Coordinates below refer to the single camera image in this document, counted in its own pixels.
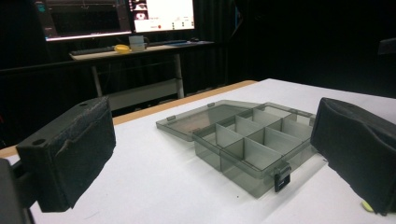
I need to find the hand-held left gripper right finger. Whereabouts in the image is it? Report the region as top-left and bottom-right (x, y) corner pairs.
(310, 97), (396, 217)

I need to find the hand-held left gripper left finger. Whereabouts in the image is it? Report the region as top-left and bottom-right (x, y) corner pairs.
(16, 96), (117, 214)

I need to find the grey transparent compartment box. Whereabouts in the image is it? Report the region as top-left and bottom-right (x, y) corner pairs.
(155, 99), (319, 199)

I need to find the small yellow-green object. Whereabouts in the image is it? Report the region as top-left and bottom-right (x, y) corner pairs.
(361, 200), (375, 214)

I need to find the white desk with metal legs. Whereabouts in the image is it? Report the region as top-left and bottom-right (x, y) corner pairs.
(68, 40), (217, 112)

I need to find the black keyboard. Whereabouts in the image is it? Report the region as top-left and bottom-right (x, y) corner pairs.
(70, 45), (116, 57)

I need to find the yellow round object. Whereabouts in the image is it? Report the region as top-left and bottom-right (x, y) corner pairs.
(113, 44), (132, 54)

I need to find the white mug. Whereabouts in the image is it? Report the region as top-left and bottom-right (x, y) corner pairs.
(128, 35), (150, 52)

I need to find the dark computer monitor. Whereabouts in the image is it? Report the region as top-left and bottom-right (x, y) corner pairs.
(33, 0), (133, 42)

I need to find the blue mouse pad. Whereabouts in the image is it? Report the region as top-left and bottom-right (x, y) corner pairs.
(166, 40), (200, 48)

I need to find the bright computer monitor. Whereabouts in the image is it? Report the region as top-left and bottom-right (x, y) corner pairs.
(128, 0), (196, 34)

